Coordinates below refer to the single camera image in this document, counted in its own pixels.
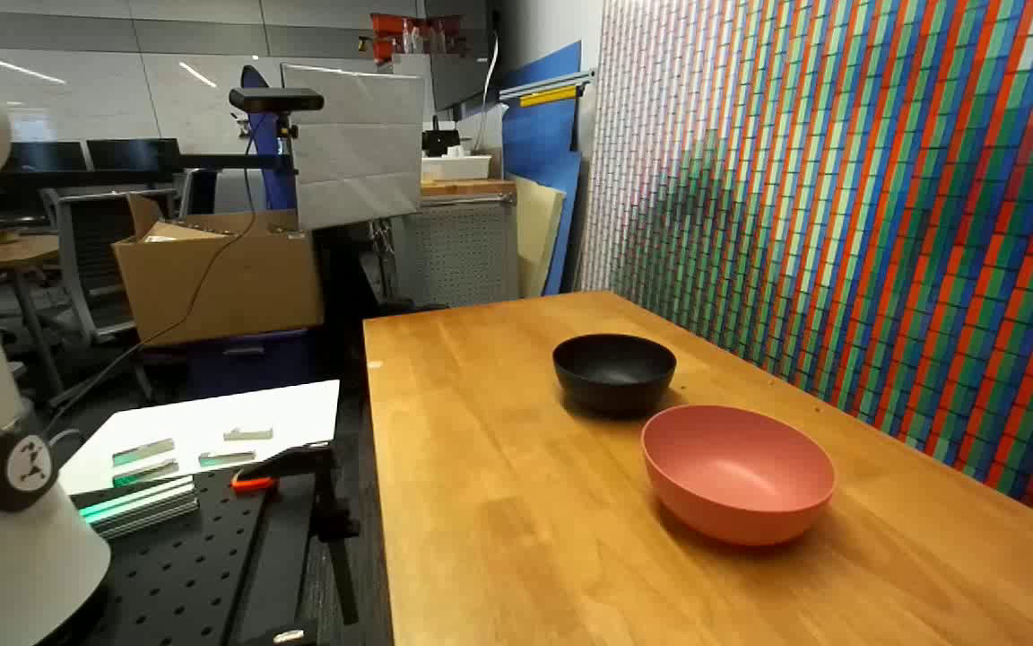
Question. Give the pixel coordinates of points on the black tripod stand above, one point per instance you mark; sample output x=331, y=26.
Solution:
x=331, y=525

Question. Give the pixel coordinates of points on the white panel board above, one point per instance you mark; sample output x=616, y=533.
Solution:
x=359, y=145

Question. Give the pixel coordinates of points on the brown cardboard box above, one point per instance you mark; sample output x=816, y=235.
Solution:
x=223, y=282

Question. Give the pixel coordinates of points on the round wooden side table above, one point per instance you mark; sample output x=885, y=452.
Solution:
x=1, y=253

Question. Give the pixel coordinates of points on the grey office chair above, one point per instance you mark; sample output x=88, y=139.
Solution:
x=88, y=257

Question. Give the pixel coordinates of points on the silver green metal bar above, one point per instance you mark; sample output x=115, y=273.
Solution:
x=140, y=504

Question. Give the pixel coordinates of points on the black perforated breadboard table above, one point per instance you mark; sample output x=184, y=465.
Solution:
x=180, y=576

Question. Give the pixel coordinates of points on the black camera on stand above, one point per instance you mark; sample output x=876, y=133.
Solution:
x=272, y=102

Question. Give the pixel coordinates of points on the pink bowl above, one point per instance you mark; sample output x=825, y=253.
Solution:
x=734, y=471

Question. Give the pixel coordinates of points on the blue foam board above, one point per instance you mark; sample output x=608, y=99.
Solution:
x=543, y=132

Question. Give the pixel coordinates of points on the white paper sheet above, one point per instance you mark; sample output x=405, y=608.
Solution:
x=212, y=427

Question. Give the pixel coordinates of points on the black computer monitor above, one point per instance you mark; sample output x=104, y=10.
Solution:
x=134, y=155
x=43, y=159

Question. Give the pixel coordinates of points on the black bowl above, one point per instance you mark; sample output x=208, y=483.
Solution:
x=616, y=372

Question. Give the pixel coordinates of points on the beige board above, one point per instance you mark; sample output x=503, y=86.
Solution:
x=536, y=235

